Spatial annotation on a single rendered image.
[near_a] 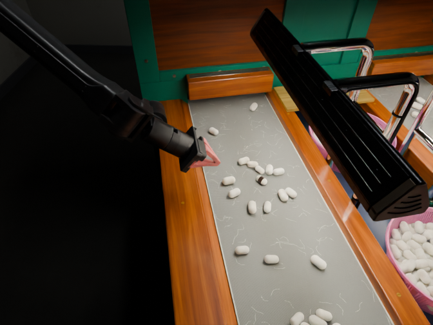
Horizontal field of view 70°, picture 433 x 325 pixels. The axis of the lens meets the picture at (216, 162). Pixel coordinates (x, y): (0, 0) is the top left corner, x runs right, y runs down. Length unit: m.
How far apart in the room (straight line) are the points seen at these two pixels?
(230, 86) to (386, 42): 0.61
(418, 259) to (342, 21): 0.78
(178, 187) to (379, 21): 0.91
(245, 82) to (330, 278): 0.67
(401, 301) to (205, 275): 0.39
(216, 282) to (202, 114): 0.62
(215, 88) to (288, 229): 0.55
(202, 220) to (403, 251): 0.48
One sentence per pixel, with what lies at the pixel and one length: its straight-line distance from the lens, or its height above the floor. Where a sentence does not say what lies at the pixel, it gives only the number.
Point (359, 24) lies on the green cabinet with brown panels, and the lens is 1.26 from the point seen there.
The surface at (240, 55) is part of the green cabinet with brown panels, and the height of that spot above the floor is 0.90.
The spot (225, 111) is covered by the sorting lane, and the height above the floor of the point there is 0.74.
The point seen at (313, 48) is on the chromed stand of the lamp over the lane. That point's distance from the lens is 0.70.
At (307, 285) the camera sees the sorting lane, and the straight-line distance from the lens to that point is 0.74.
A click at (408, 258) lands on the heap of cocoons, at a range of 0.86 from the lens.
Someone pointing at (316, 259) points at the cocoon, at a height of 0.76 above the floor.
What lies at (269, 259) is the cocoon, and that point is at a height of 0.76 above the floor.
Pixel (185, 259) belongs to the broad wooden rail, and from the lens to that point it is 0.71.
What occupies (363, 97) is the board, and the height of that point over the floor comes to 0.78.
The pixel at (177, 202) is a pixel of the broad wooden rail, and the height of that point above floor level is 0.76.
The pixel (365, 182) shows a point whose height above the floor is 1.07.
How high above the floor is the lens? 1.39
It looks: 45 degrees down
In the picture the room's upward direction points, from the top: straight up
